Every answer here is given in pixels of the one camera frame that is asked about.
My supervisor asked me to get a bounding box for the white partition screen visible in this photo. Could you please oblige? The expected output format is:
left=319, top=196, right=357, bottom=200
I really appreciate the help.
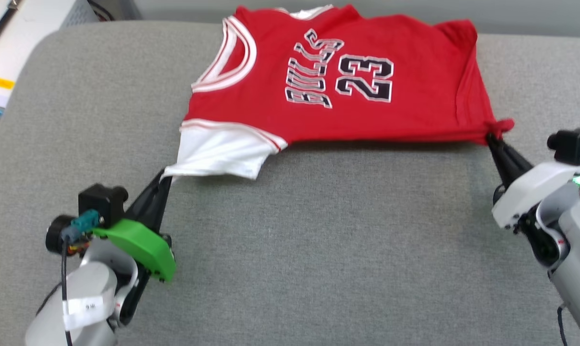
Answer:
left=131, top=0, right=580, bottom=37

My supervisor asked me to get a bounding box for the red and white basketball jersey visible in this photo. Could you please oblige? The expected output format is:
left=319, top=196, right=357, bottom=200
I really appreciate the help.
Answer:
left=162, top=4, right=515, bottom=181

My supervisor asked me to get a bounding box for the white power supply box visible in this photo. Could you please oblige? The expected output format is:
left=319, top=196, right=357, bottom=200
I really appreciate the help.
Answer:
left=0, top=0, right=100, bottom=126

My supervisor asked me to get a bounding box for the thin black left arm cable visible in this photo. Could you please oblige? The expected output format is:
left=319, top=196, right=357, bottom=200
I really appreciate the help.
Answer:
left=61, top=238, right=74, bottom=346

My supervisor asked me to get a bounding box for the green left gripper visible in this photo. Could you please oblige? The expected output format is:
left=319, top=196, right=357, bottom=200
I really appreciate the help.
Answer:
left=92, top=169, right=177, bottom=284

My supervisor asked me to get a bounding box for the teal left camera connector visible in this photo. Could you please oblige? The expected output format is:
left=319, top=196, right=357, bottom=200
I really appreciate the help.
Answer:
left=62, top=209, right=101, bottom=242

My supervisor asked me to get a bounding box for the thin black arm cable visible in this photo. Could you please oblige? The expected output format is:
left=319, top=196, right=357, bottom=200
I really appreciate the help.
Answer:
left=556, top=305, right=567, bottom=346
left=61, top=238, right=74, bottom=346

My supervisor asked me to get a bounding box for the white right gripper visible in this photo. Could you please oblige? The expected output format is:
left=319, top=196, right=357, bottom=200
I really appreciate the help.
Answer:
left=486, top=134, right=580, bottom=231

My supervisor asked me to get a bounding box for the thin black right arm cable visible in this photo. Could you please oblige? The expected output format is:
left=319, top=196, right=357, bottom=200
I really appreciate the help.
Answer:
left=556, top=305, right=567, bottom=346

